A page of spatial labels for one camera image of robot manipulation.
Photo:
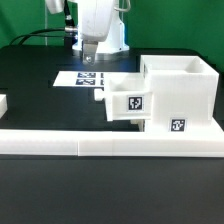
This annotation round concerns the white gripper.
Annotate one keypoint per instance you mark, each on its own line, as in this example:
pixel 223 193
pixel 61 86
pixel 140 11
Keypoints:
pixel 95 17

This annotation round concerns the white drawer tray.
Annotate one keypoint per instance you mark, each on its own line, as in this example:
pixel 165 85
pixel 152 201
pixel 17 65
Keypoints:
pixel 126 96
pixel 140 123

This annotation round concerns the white front drawer tray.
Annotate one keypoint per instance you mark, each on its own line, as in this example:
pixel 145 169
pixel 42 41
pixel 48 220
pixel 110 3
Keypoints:
pixel 140 123

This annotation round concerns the white drawer cabinet box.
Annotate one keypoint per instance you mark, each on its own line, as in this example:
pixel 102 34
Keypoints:
pixel 183 92

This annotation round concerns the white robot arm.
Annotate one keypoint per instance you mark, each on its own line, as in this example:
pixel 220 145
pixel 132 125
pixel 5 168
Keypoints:
pixel 115 42

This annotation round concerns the white marker sheet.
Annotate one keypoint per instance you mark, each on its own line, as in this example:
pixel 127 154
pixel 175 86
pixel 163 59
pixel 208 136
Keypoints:
pixel 89 78

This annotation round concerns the white L-shaped fence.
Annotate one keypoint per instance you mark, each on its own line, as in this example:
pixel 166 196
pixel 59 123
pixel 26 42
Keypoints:
pixel 81 143

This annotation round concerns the white block left edge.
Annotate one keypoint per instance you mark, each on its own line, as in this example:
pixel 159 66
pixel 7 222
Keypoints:
pixel 3 104

